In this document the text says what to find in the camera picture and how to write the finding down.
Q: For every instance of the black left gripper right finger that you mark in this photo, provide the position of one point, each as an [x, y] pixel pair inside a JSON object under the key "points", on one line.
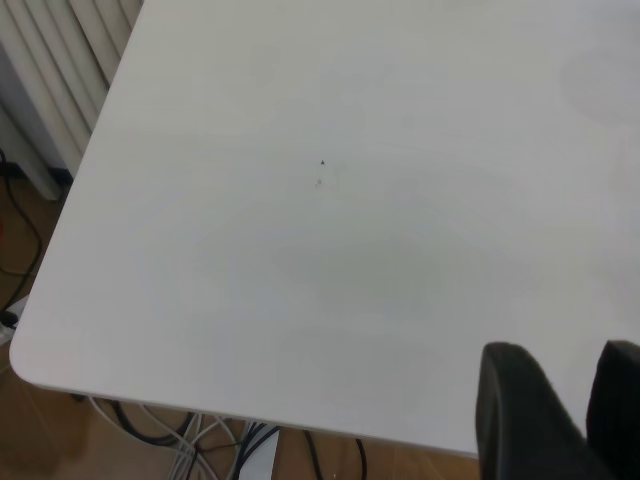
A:
{"points": [[620, 410]]}

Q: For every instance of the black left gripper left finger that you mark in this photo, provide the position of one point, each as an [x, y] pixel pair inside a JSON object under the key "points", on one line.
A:
{"points": [[525, 425]]}

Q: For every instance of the white power strip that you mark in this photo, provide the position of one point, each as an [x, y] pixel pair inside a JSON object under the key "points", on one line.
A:
{"points": [[10, 317]]}

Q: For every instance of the white ribbed radiator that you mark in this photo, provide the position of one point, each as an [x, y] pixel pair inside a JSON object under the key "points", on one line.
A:
{"points": [[55, 75]]}

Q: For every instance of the white table leg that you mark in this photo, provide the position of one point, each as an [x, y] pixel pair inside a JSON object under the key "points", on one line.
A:
{"points": [[262, 457]]}

